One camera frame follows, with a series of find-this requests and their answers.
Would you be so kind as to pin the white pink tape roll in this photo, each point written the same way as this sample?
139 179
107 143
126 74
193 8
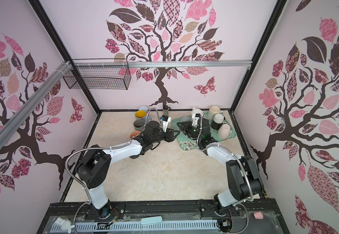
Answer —
143 108

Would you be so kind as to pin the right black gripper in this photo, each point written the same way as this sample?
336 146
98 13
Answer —
187 124

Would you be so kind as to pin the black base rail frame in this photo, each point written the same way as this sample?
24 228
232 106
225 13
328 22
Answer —
233 220

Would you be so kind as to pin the light blue flat remote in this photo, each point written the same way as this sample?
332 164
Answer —
151 220

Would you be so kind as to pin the back aluminium rail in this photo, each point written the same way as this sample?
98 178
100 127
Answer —
216 63

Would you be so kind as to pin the white slotted cable duct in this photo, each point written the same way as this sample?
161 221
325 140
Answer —
174 225

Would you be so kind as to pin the pink sponge piece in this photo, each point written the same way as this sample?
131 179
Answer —
258 215

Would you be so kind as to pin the light grey mug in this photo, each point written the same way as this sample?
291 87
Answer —
186 119

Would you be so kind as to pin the dark grey mug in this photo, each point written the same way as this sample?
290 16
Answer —
139 125

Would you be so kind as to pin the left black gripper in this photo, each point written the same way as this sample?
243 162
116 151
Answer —
170 137

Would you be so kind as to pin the blue iridescent mug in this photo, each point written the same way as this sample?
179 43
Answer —
142 115

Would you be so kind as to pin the black wire basket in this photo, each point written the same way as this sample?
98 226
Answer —
108 75

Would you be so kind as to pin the cream beige mug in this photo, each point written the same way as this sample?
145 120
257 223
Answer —
213 110

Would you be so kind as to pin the left metal flex conduit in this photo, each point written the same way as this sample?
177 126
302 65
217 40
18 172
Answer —
78 163

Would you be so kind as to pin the aluminium rail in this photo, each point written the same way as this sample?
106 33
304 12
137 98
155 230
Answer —
20 116
216 63

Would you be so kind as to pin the pale pink mug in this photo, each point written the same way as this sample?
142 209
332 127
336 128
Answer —
224 132

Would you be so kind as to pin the black mug white base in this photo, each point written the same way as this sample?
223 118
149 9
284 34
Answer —
217 121

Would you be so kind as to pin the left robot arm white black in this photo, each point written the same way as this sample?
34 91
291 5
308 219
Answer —
93 167

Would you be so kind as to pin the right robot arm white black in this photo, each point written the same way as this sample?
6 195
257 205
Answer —
236 182

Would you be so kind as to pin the white teapot shaped mug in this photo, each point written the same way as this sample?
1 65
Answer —
196 111

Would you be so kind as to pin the white plug adapter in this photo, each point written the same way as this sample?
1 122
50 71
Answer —
65 224

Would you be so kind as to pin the left aluminium rail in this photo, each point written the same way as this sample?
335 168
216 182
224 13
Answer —
20 116

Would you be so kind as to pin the peach orange mug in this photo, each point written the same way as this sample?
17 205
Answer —
134 134

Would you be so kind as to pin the glass spice jar black lid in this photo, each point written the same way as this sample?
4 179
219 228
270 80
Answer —
166 110

